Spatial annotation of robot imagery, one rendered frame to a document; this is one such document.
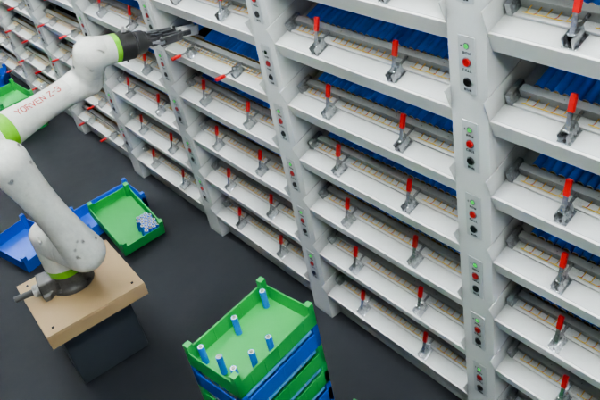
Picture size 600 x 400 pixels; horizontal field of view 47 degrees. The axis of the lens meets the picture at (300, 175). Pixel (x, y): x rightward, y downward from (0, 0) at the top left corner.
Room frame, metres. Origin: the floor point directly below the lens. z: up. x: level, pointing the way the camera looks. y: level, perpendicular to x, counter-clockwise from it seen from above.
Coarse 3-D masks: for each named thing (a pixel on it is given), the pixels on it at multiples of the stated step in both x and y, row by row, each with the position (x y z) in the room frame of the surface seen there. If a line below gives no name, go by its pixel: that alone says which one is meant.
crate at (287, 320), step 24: (264, 288) 1.47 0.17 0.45; (240, 312) 1.42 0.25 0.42; (264, 312) 1.42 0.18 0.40; (288, 312) 1.40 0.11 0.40; (312, 312) 1.34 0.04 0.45; (216, 336) 1.36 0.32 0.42; (240, 336) 1.35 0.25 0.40; (264, 336) 1.33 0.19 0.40; (288, 336) 1.27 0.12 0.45; (192, 360) 1.27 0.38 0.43; (240, 360) 1.27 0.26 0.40; (264, 360) 1.21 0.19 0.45; (240, 384) 1.15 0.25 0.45
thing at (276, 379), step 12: (312, 336) 1.32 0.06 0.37; (300, 348) 1.29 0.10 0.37; (312, 348) 1.32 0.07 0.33; (288, 360) 1.26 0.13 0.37; (300, 360) 1.28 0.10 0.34; (276, 372) 1.23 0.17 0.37; (288, 372) 1.25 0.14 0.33; (204, 384) 1.26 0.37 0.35; (264, 384) 1.20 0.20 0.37; (276, 384) 1.22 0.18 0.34; (216, 396) 1.23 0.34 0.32; (228, 396) 1.19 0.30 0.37; (252, 396) 1.17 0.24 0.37; (264, 396) 1.19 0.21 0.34
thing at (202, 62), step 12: (180, 24) 2.36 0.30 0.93; (168, 48) 2.31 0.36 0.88; (180, 48) 2.27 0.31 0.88; (180, 60) 2.25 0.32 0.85; (192, 60) 2.17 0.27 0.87; (204, 60) 2.13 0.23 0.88; (216, 60) 2.10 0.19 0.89; (204, 72) 2.13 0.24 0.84; (216, 72) 2.04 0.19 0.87; (252, 72) 1.95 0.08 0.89; (228, 84) 2.02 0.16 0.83; (240, 84) 1.93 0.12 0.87; (252, 84) 1.89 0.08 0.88; (264, 96) 1.83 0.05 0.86
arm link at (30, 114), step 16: (64, 80) 2.03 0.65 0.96; (80, 80) 2.04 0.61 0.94; (96, 80) 2.04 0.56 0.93; (32, 96) 1.95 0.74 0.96; (48, 96) 1.96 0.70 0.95; (64, 96) 1.98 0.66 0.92; (80, 96) 2.02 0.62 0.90; (0, 112) 1.87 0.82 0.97; (16, 112) 1.87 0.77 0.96; (32, 112) 1.90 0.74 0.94; (48, 112) 1.93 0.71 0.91; (16, 128) 1.84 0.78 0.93; (32, 128) 1.88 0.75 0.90
